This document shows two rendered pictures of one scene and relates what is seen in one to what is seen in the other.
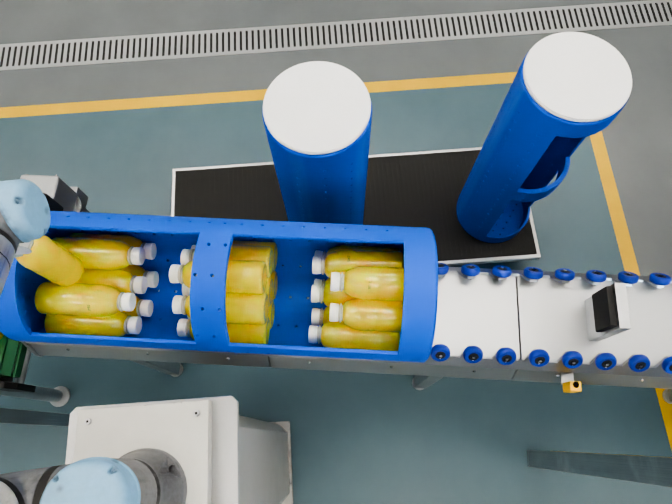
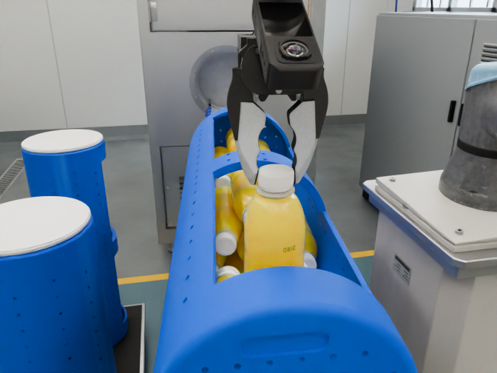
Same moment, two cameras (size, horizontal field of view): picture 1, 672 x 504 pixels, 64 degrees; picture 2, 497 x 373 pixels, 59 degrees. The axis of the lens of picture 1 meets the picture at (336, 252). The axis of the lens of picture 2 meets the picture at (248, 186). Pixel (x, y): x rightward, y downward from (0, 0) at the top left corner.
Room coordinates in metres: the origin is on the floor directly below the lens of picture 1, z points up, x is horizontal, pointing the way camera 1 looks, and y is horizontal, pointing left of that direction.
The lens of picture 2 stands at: (0.47, 0.99, 1.48)
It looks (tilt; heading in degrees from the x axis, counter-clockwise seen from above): 22 degrees down; 260
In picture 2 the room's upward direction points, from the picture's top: straight up
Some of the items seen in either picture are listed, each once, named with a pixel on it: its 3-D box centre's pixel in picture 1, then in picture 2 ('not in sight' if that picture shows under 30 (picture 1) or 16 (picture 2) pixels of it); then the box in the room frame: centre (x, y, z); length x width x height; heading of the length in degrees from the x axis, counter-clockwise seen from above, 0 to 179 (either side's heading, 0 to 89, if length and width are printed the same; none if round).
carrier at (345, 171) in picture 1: (323, 184); (58, 371); (0.81, 0.03, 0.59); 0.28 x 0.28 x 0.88
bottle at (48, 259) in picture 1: (46, 257); (274, 254); (0.36, 0.57, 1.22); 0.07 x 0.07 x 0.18
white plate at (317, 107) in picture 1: (316, 106); (26, 222); (0.81, 0.03, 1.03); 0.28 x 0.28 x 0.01
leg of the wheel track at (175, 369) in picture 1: (150, 358); not in sight; (0.30, 0.67, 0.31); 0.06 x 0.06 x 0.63; 84
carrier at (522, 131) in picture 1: (523, 159); (80, 246); (0.87, -0.65, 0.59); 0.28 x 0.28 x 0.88
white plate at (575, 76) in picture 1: (577, 75); (63, 140); (0.87, -0.65, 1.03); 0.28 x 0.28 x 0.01
